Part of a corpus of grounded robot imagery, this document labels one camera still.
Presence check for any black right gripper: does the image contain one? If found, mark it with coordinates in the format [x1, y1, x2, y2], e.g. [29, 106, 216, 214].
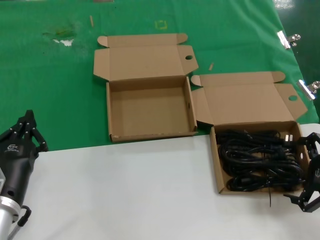
[283, 132, 320, 215]

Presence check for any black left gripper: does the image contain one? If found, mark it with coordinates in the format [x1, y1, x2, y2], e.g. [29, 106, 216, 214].
[0, 109, 50, 205]

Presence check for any cardboard box with notched flap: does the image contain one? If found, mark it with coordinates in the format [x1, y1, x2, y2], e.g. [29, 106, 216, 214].
[190, 71, 309, 195]

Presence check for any cardboard box with round hole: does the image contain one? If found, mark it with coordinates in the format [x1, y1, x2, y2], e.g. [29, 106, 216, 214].
[92, 33, 200, 144]

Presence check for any green table cloth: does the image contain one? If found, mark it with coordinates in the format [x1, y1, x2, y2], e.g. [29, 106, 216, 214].
[0, 0, 319, 154]

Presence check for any silver metal binder clip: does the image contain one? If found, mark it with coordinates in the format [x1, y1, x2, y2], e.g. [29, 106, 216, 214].
[276, 30, 302, 50]
[296, 79, 320, 101]

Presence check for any thin black cable tie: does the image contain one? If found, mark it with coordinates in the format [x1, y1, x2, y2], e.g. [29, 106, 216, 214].
[266, 186, 274, 209]

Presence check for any black cable bundle with ferrite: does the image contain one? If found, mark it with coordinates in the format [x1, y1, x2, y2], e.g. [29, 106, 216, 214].
[226, 172, 308, 193]

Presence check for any large black power cable bundle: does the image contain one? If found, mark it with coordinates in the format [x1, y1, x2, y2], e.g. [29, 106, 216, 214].
[218, 144, 305, 176]

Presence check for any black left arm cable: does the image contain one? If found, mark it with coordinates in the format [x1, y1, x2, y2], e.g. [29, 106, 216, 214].
[6, 204, 33, 240]

